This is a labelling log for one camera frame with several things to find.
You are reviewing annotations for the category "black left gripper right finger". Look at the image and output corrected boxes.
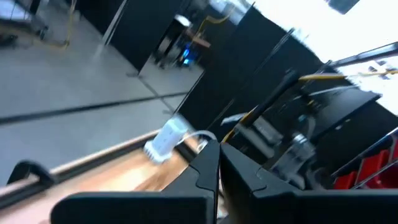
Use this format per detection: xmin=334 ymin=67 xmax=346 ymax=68
xmin=219 ymin=142 xmax=398 ymax=224

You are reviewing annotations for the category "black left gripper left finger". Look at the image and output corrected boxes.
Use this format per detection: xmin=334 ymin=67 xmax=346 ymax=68
xmin=50 ymin=139 xmax=220 ymax=224

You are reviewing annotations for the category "white tower power strip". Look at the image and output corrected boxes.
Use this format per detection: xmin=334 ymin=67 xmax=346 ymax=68
xmin=143 ymin=115 xmax=191 ymax=165

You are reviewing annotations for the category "black background desk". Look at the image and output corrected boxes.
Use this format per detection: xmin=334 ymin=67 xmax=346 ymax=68
xmin=154 ymin=14 xmax=213 ymax=68

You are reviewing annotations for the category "thick white power cord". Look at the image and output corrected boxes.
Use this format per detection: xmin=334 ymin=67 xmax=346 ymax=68
xmin=176 ymin=129 xmax=218 ymax=153

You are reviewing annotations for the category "chrome wire shelf rack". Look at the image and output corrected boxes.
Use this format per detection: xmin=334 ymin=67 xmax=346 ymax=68
xmin=331 ymin=126 xmax=398 ymax=190

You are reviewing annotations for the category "thin yellow cable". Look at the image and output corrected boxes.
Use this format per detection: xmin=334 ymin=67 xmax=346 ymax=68
xmin=197 ymin=5 xmax=236 ymax=35

